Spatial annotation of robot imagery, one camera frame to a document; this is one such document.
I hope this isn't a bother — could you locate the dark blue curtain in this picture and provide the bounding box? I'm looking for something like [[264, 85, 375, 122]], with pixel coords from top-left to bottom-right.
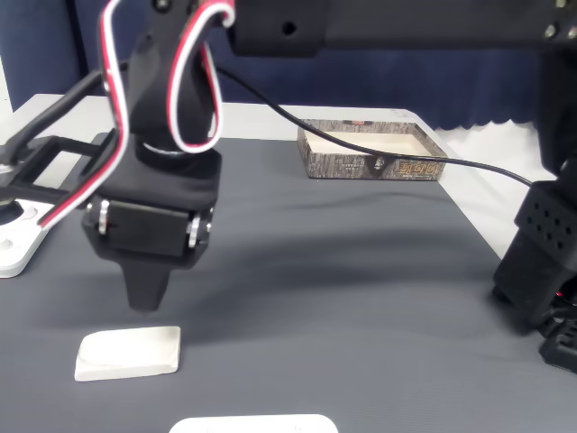
[[71, 0, 577, 133]]

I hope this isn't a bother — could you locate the dark blue partition panel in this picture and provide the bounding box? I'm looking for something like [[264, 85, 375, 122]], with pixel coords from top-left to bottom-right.
[[0, 0, 87, 113]]

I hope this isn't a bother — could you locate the dark grey table mat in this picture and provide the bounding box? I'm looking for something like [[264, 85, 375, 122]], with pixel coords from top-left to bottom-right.
[[0, 132, 577, 433]]

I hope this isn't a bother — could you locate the white block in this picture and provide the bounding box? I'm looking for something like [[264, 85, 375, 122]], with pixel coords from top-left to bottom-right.
[[74, 325, 182, 383]]

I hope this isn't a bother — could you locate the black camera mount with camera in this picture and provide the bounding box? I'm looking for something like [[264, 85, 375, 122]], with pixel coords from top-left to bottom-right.
[[0, 133, 119, 205]]

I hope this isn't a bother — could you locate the bark-patterned cardboard box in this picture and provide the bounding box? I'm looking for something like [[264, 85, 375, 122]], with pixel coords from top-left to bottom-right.
[[297, 118, 448, 182]]

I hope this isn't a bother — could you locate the white rounded flat device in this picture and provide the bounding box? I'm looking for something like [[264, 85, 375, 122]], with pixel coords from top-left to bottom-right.
[[169, 413, 339, 433]]

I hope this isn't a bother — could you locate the red white servo cable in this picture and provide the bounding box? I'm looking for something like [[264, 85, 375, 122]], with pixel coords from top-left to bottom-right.
[[38, 0, 133, 230], [168, 0, 238, 153]]

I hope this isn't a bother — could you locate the white power strip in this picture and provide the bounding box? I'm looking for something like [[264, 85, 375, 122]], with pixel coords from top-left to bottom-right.
[[0, 198, 60, 279]]

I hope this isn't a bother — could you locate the black camera cable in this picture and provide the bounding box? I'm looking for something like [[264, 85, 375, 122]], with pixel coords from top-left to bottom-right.
[[0, 62, 536, 189]]

